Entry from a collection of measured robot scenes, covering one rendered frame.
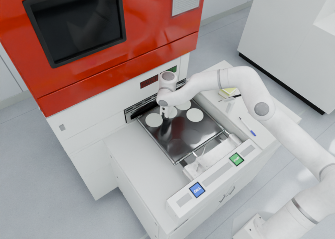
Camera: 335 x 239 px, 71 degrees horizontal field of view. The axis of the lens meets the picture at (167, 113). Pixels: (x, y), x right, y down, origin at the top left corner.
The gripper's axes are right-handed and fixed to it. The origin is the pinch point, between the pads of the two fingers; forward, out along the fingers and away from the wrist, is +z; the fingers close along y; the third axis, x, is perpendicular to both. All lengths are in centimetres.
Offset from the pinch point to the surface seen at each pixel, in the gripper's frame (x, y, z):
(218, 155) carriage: -34.6, -11.5, 4.0
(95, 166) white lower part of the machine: 36, -30, 35
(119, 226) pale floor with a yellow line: 17, -48, 92
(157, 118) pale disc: 4.7, -1.4, 2.0
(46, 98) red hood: 35, -38, -41
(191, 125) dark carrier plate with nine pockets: -15.6, 0.9, 2.0
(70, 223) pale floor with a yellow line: 54, -59, 92
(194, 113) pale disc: -14.8, 10.0, 2.0
